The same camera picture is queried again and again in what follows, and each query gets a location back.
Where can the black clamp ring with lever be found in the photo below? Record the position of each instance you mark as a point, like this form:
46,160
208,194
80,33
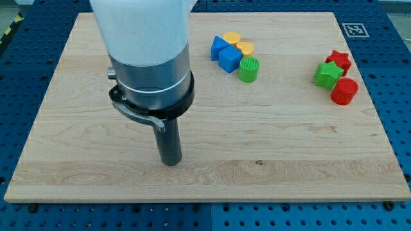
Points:
154,118

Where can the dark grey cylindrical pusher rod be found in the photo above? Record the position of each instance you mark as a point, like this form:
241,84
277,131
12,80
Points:
168,143

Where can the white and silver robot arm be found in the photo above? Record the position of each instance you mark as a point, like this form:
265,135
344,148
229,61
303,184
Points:
148,46

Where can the green star block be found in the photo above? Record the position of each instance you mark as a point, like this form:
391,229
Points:
327,75

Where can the red star block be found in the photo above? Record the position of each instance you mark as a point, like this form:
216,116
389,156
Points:
341,59

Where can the blue cube block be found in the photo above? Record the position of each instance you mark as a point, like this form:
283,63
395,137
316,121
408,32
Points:
229,59

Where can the blue triangle block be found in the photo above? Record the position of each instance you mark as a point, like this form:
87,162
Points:
218,45

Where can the green cylinder block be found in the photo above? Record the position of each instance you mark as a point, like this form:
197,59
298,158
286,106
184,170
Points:
249,67

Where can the yellow cylinder block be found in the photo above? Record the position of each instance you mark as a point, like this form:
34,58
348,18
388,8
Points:
246,48

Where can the light wooden board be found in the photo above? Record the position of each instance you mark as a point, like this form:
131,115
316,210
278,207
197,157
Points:
278,139

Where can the red cylinder block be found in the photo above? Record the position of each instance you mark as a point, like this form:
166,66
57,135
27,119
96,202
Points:
344,91

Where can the black and white fiducial tag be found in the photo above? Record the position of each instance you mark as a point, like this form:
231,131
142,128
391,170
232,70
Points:
355,30

